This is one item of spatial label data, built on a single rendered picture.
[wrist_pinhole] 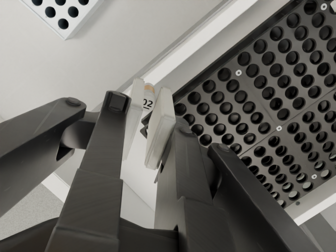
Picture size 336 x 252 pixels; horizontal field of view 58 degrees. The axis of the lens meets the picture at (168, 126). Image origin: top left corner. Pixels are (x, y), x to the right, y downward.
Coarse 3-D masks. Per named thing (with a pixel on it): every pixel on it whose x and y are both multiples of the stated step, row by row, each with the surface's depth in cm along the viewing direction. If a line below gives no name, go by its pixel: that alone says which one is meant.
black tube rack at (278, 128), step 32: (320, 0) 27; (256, 32) 30; (288, 32) 28; (320, 32) 31; (224, 64) 28; (256, 64) 29; (288, 64) 29; (320, 64) 32; (192, 96) 32; (224, 96) 30; (256, 96) 30; (288, 96) 33; (320, 96) 30; (192, 128) 34; (224, 128) 31; (256, 128) 31; (288, 128) 35; (320, 128) 31; (256, 160) 32; (288, 160) 36; (320, 160) 33; (288, 192) 34
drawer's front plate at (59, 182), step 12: (72, 156) 33; (60, 168) 30; (72, 168) 32; (48, 180) 29; (60, 180) 29; (72, 180) 30; (60, 192) 29; (132, 192) 40; (132, 204) 38; (144, 204) 40; (120, 216) 33; (132, 216) 36; (144, 216) 38
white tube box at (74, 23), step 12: (24, 0) 35; (36, 0) 37; (48, 0) 35; (60, 0) 38; (72, 0) 36; (84, 0) 39; (96, 0) 35; (36, 12) 36; (48, 12) 37; (60, 12) 36; (72, 12) 38; (84, 12) 36; (48, 24) 36; (60, 24) 37; (72, 24) 36; (60, 36) 37; (72, 36) 40
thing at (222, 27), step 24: (240, 0) 27; (264, 0) 33; (288, 0) 33; (216, 24) 28; (240, 24) 33; (168, 48) 31; (192, 48) 28; (216, 48) 34; (144, 72) 31; (168, 72) 29; (192, 72) 35; (144, 144) 38; (144, 168) 39; (144, 192) 40; (312, 192) 37
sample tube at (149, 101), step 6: (144, 84) 25; (150, 84) 24; (144, 90) 22; (150, 90) 23; (144, 96) 21; (150, 96) 21; (144, 102) 21; (150, 102) 21; (144, 108) 21; (150, 108) 21
